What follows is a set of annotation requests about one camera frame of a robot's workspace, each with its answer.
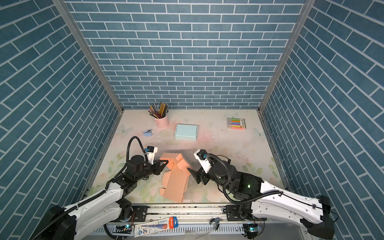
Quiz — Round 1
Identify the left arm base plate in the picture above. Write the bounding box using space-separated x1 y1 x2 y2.
104 205 149 223

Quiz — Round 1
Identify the small metal clip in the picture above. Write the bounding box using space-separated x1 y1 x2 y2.
209 217 222 231

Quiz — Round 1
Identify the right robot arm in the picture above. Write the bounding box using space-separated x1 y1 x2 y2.
189 162 335 240

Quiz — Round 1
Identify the pink pencil bucket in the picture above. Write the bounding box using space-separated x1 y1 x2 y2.
154 116 170 129

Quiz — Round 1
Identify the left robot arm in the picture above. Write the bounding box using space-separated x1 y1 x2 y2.
31 155 168 240

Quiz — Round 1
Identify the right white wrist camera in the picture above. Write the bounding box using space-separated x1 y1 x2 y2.
194 149 212 174

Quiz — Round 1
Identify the red blue white package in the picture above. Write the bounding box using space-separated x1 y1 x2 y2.
134 217 179 238

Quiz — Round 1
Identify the bundle of coloured pencils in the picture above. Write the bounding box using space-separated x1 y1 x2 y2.
148 102 169 119

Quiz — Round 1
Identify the light blue paper box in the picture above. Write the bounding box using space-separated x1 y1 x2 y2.
175 124 198 141

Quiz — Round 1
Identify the aluminium mounting rail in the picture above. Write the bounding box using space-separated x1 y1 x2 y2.
52 202 319 240

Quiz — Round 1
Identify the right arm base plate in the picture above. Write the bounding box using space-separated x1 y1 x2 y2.
223 203 267 222

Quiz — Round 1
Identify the pack of coloured markers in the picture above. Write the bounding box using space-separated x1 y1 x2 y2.
227 118 247 130

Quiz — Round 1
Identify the pink paper box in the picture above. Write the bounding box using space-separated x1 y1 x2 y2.
159 153 191 204

